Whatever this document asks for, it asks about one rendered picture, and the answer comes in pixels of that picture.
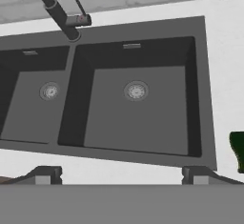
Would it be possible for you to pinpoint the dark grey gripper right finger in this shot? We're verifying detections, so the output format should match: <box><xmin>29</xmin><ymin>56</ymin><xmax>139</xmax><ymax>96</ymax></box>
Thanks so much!
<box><xmin>181</xmin><ymin>166</ymin><xmax>243</xmax><ymax>185</ymax></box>

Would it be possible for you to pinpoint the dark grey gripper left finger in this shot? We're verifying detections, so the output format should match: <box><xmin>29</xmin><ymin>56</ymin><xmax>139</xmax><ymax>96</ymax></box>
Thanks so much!
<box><xmin>13</xmin><ymin>166</ymin><xmax>63</xmax><ymax>185</ymax></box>

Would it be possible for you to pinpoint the dark grey sink tap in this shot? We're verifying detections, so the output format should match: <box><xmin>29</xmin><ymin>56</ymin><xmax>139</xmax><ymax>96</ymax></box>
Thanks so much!
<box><xmin>26</xmin><ymin>0</ymin><xmax>92</xmax><ymax>42</ymax></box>

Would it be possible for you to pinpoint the dark grey double sink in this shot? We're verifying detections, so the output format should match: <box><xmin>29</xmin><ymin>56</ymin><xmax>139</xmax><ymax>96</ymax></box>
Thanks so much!
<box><xmin>0</xmin><ymin>15</ymin><xmax>218</xmax><ymax>172</ymax></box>

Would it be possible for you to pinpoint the dark green sponge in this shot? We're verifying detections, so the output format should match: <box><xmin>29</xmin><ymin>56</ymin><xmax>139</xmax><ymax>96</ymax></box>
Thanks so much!
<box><xmin>229</xmin><ymin>131</ymin><xmax>244</xmax><ymax>174</ymax></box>

